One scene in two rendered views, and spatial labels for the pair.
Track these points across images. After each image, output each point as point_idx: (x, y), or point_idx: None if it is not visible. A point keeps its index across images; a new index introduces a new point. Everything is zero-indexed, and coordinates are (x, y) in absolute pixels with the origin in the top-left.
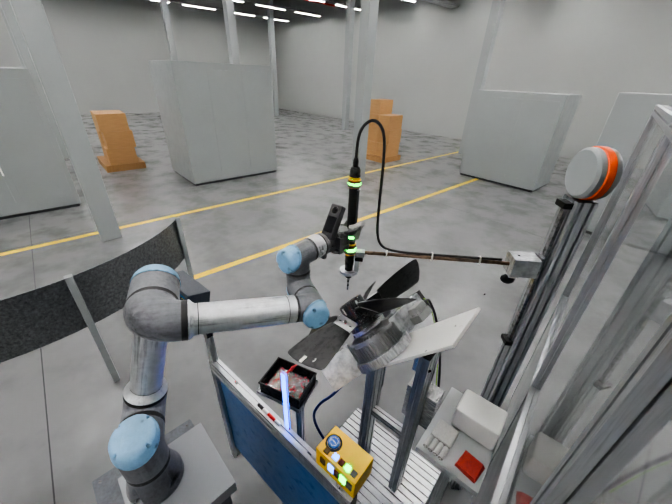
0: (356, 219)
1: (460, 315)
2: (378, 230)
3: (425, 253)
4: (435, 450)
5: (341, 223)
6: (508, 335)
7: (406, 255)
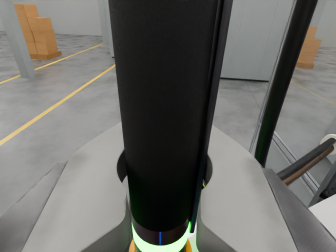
0: (210, 123)
1: (322, 210)
2: (272, 136)
3: (328, 144)
4: None
5: (101, 229)
6: (332, 192)
7: (303, 171)
